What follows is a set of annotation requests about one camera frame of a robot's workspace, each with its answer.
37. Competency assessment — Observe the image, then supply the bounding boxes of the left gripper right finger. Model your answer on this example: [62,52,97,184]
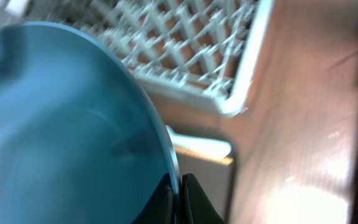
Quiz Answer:
[181,173,224,224]

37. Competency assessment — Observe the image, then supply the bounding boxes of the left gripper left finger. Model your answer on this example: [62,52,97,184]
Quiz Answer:
[132,173,175,224]

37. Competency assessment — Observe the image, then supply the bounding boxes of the dark blue plate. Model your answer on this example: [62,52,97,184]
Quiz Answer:
[0,22,182,223]

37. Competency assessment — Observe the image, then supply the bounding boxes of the grey dishwasher rack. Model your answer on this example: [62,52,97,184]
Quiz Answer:
[0,0,273,117]

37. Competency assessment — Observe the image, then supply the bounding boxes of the dark brown serving tray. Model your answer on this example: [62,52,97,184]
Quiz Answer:
[167,124,237,223]

